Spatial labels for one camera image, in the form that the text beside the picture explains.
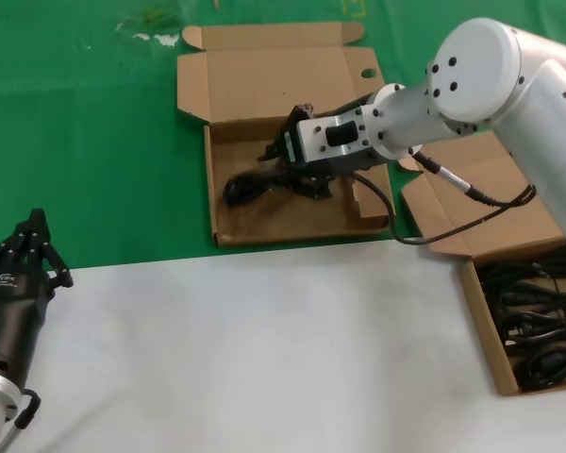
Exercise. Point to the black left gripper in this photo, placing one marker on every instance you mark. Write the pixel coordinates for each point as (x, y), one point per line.
(11, 307)

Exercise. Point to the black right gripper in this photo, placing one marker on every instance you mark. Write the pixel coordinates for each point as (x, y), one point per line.
(339, 167)

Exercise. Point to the open cardboard box with holes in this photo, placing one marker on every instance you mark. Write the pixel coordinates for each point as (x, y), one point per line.
(264, 75)

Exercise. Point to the green table mat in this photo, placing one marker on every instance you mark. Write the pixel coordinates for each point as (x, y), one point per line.
(75, 141)

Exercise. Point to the silver right wrist bracket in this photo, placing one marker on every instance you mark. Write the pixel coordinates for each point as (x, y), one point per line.
(330, 139)

